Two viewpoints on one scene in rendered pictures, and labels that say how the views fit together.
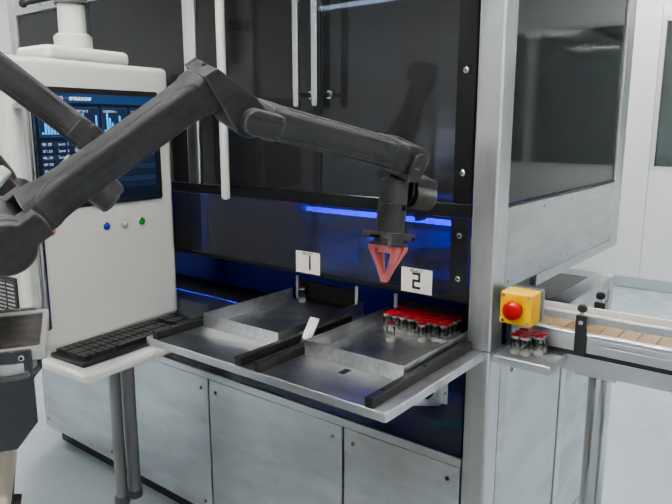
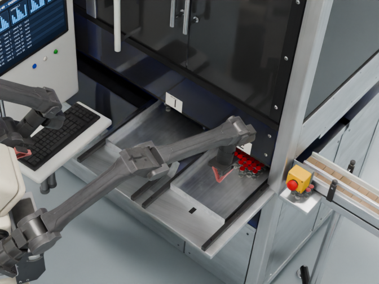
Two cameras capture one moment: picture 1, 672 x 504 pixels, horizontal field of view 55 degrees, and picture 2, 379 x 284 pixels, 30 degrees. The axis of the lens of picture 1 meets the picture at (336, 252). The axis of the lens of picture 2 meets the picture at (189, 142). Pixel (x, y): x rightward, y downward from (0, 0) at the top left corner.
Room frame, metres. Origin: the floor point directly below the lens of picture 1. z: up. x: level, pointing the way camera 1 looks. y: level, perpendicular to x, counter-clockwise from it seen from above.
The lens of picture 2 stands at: (-0.38, 0.08, 2.95)
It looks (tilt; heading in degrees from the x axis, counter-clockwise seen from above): 46 degrees down; 358
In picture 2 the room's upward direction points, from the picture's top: 5 degrees clockwise
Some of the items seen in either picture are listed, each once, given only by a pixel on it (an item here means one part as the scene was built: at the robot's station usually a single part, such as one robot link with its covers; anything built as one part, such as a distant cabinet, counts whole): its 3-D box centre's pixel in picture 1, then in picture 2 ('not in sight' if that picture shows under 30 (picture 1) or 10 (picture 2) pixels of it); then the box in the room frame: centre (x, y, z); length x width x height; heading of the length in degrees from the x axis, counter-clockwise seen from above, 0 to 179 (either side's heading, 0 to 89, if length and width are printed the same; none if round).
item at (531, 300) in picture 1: (521, 305); (299, 177); (1.36, -0.41, 1.00); 0.08 x 0.07 x 0.07; 142
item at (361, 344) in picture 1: (395, 339); (224, 178); (1.42, -0.14, 0.90); 0.34 x 0.26 x 0.04; 142
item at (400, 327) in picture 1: (414, 327); (238, 164); (1.49, -0.19, 0.91); 0.18 x 0.02 x 0.05; 52
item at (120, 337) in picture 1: (132, 336); (56, 134); (1.68, 0.56, 0.82); 0.40 x 0.14 x 0.02; 146
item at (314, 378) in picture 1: (319, 343); (179, 171); (1.47, 0.04, 0.87); 0.70 x 0.48 x 0.02; 52
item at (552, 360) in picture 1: (532, 356); (303, 195); (1.39, -0.44, 0.87); 0.14 x 0.13 x 0.02; 142
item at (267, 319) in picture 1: (286, 313); (158, 135); (1.63, 0.13, 0.90); 0.34 x 0.26 x 0.04; 142
